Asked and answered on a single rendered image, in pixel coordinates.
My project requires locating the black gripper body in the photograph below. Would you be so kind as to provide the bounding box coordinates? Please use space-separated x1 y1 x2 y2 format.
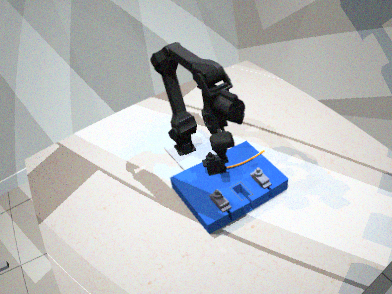
201 106 235 151

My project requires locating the blue flat deck plate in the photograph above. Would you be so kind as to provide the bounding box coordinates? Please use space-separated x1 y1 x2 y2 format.
170 141 288 234

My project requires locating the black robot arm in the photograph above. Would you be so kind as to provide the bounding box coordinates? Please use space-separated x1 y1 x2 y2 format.
150 42 246 156

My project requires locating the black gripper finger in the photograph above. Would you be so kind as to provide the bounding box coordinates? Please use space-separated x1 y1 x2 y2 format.
204 120 217 135
215 148 228 160

